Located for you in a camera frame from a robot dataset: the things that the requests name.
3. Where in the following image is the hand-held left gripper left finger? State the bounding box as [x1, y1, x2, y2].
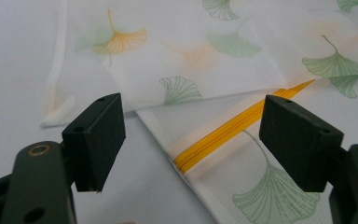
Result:
[61, 92, 127, 193]

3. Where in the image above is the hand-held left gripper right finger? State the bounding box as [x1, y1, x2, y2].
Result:
[258, 94, 345, 193]

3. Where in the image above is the white leaf-print mesh laundry bag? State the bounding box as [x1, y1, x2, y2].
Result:
[40, 0, 358, 224]

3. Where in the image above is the white table mat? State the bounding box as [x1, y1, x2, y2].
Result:
[0, 0, 220, 224]

